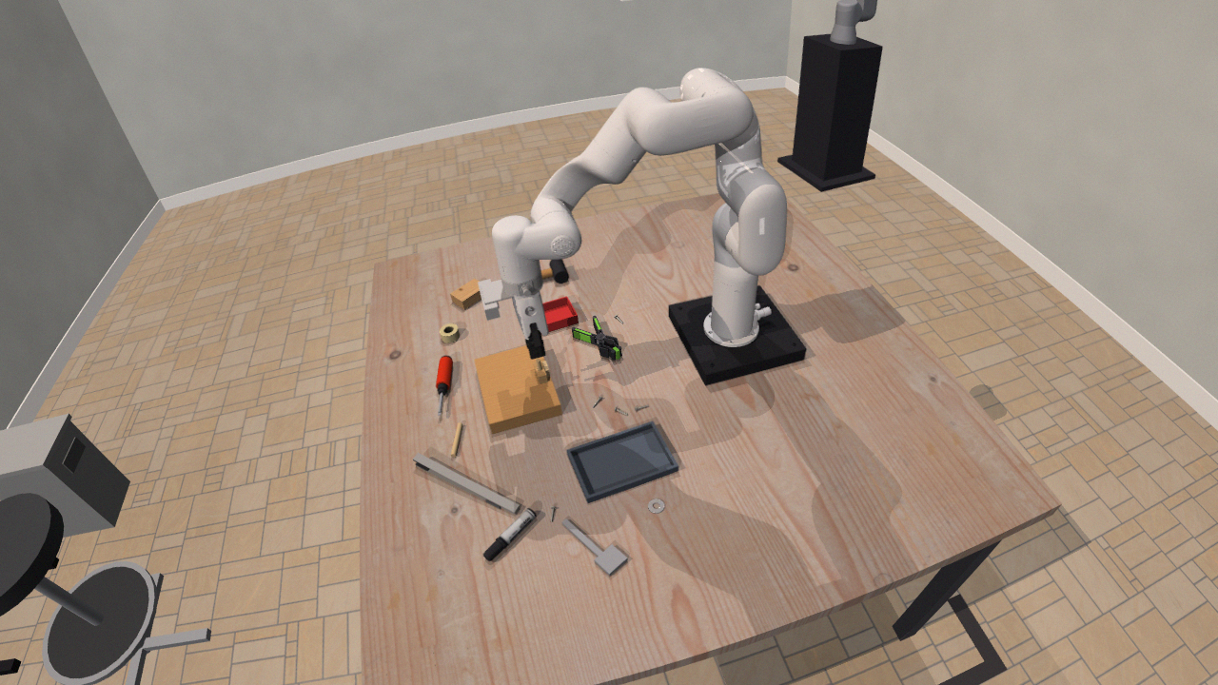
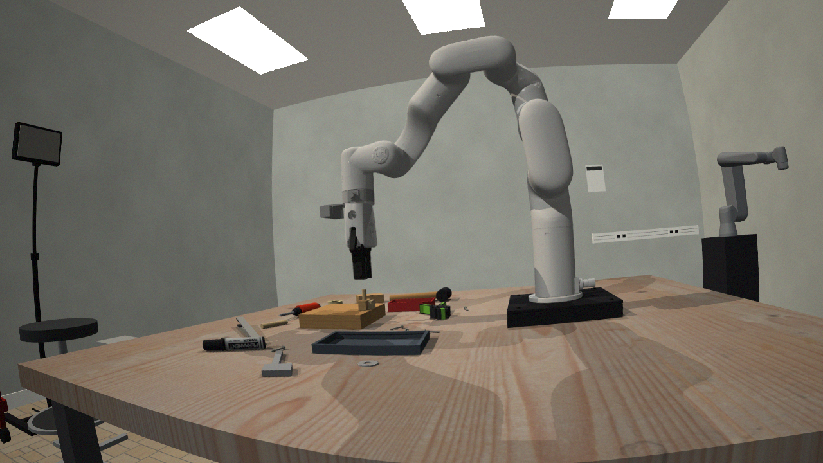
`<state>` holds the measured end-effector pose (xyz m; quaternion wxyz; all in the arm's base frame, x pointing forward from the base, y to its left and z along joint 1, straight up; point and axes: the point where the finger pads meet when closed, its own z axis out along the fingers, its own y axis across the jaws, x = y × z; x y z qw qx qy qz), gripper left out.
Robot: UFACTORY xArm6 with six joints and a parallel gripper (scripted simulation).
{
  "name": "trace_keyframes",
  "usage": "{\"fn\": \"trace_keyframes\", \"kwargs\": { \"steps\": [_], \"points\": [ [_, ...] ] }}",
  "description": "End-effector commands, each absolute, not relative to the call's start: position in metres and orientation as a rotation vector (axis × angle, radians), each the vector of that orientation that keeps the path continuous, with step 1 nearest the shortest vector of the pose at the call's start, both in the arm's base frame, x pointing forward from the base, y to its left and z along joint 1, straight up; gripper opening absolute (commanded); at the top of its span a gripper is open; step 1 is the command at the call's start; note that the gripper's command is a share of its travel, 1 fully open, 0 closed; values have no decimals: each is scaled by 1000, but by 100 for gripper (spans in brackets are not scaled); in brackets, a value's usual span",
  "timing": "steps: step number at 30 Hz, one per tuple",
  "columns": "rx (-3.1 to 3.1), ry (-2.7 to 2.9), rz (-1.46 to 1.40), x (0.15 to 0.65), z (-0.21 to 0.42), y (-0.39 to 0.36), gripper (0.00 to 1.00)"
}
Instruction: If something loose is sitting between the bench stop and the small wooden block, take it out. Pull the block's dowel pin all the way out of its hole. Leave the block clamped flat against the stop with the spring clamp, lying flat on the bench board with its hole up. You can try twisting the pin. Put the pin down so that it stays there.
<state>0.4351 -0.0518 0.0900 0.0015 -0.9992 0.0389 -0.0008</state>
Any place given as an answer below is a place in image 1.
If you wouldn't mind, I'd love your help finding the light brown wooden board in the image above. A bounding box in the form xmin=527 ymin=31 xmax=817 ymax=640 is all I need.
xmin=474 ymin=345 xmax=561 ymax=434

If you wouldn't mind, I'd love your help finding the red open-top tray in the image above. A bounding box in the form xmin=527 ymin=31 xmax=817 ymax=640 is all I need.
xmin=543 ymin=297 xmax=579 ymax=332

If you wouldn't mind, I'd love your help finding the red-handled screwdriver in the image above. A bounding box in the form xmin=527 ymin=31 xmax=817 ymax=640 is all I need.
xmin=436 ymin=356 xmax=453 ymax=416

